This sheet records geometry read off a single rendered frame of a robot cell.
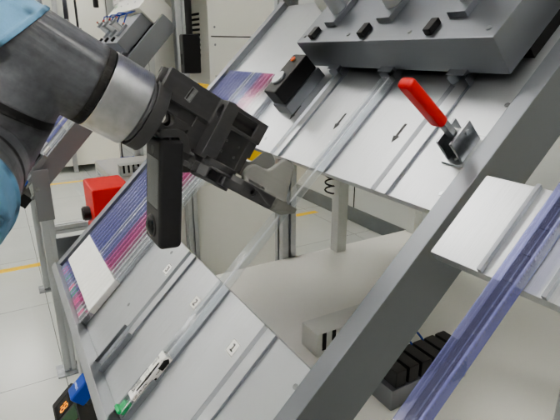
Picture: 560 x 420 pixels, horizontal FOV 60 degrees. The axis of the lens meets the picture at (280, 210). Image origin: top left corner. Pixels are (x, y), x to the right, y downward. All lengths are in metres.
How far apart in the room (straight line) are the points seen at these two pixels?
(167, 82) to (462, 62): 0.30
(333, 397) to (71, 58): 0.35
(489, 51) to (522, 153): 0.10
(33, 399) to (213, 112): 1.56
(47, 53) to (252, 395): 0.34
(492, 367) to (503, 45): 0.56
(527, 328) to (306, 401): 0.69
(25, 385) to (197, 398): 1.52
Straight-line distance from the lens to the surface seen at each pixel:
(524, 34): 0.54
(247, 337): 0.52
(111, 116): 0.45
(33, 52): 0.44
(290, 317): 0.97
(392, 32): 0.61
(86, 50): 0.45
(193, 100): 0.49
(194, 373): 0.55
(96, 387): 0.65
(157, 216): 0.51
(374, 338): 0.43
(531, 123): 0.50
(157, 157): 0.49
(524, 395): 0.87
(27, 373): 2.08
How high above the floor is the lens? 1.12
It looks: 18 degrees down
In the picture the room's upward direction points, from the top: straight up
